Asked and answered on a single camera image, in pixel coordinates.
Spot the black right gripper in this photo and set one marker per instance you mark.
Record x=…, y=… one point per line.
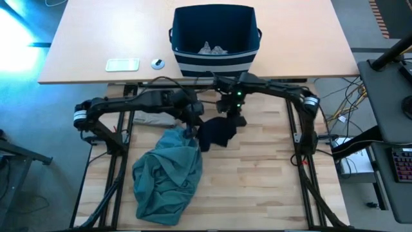
x=236, y=100

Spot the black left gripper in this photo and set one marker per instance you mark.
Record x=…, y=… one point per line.
x=191, y=111

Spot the navy boxer briefs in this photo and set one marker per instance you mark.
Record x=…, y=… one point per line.
x=215, y=133

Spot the khaki shorts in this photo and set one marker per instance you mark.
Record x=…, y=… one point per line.
x=154, y=119

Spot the teal shirt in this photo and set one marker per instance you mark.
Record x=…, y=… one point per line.
x=167, y=177

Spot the navy white striped fabric bin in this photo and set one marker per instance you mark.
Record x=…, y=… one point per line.
x=215, y=67

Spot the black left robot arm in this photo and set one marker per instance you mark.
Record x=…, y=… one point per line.
x=128, y=103

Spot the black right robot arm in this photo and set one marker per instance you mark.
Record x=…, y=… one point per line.
x=283, y=90

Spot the white patterned crumpled cloth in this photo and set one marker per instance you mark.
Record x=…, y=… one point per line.
x=216, y=51

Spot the round silver desk grommet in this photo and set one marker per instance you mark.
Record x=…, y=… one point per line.
x=157, y=64

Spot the small red clip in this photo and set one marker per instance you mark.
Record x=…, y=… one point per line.
x=304, y=163

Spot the beige wooden desk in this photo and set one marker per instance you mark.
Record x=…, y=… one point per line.
x=289, y=38

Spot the black support bar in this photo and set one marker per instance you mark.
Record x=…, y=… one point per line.
x=363, y=141

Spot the white box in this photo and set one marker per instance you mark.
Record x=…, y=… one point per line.
x=357, y=167

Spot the grey desk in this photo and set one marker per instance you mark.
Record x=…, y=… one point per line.
x=383, y=106

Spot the small black object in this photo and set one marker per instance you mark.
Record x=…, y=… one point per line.
x=372, y=205

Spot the black pole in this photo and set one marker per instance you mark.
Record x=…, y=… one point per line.
x=389, y=53

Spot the black metal stand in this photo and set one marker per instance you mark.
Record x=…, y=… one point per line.
x=25, y=154

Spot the black keyboard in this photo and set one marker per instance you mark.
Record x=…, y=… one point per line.
x=404, y=164

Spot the black flat device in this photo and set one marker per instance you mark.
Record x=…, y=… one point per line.
x=407, y=72

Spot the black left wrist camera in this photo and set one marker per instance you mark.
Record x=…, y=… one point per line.
x=184, y=96

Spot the black aluminium table frame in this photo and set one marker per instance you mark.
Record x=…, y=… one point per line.
x=289, y=129

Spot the grey metal bracket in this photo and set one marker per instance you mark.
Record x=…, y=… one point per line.
x=296, y=138

